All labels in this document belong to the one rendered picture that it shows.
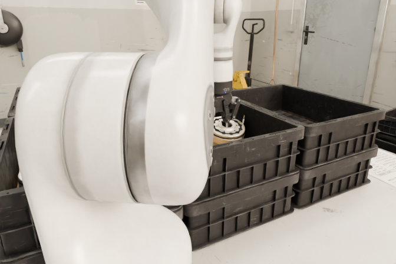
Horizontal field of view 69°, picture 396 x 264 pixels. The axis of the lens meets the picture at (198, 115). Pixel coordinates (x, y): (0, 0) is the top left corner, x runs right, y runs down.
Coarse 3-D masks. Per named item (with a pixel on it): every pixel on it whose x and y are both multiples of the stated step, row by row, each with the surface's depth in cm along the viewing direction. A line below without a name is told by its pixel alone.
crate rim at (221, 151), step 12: (252, 108) 79; (288, 120) 69; (276, 132) 61; (288, 132) 61; (300, 132) 63; (228, 144) 55; (240, 144) 56; (252, 144) 58; (264, 144) 59; (276, 144) 61; (216, 156) 54; (228, 156) 55
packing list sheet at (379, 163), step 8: (384, 152) 106; (376, 160) 99; (384, 160) 99; (392, 160) 99; (376, 168) 94; (384, 168) 94; (392, 168) 94; (376, 176) 89; (384, 176) 89; (392, 176) 89; (392, 184) 84
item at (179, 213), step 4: (180, 208) 54; (176, 212) 53; (180, 212) 54; (180, 216) 54; (40, 252) 44; (28, 256) 43; (32, 256) 43; (36, 256) 43; (40, 256) 44; (12, 260) 42; (16, 260) 42; (20, 260) 42; (24, 260) 43; (28, 260) 43; (32, 260) 43; (36, 260) 43; (40, 260) 44; (44, 260) 44
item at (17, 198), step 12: (12, 120) 69; (0, 144) 55; (0, 156) 50; (0, 168) 47; (0, 192) 40; (12, 192) 40; (24, 192) 40; (0, 204) 39; (12, 204) 40; (24, 204) 40
